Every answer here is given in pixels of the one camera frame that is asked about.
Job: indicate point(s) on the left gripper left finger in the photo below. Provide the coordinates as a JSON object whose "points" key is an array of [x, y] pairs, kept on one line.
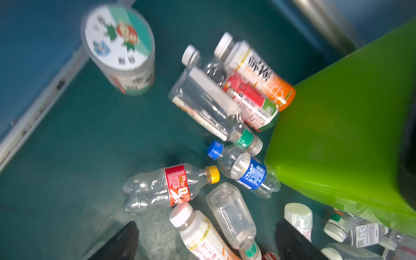
{"points": [[122, 246]]}

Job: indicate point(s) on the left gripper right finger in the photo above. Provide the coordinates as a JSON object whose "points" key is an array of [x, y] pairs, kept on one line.
{"points": [[292, 245]]}

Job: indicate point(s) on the yellow cap red label bottle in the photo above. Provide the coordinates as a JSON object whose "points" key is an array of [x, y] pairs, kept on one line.
{"points": [[166, 187]]}

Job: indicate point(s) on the green bin with black liner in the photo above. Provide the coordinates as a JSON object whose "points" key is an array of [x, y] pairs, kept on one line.
{"points": [[349, 138]]}

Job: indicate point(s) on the red gold label bottle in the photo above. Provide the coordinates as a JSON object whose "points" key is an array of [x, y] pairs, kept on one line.
{"points": [[270, 256]]}

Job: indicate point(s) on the white bottle red cap upper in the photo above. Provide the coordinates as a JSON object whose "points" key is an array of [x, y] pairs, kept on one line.
{"points": [[300, 217]]}

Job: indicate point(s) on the clear square bottle white cap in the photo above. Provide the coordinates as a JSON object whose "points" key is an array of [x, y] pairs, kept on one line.
{"points": [[337, 251]]}

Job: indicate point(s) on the purple text label bottle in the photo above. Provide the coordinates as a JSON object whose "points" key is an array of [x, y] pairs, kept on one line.
{"points": [[364, 234]]}

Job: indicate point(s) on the clear bottle green neck band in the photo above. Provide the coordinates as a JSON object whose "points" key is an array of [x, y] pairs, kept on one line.
{"points": [[235, 220]]}

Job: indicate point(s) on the orange label white cap bottle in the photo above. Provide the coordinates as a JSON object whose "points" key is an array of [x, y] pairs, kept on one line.
{"points": [[199, 235]]}

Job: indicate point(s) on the blue cap clear water bottle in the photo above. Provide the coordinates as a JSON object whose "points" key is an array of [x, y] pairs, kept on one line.
{"points": [[239, 165]]}

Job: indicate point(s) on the red green label bottle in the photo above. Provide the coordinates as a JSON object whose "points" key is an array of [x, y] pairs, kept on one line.
{"points": [[258, 111]]}

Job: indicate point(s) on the clear flat white label bottle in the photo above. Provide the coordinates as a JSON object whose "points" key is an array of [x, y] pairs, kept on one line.
{"points": [[199, 93]]}

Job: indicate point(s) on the white orange milk tea bottle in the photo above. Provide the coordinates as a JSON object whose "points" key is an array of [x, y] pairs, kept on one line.
{"points": [[240, 57]]}

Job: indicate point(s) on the round tin with printed lid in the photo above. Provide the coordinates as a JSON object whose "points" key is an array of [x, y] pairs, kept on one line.
{"points": [[121, 43]]}

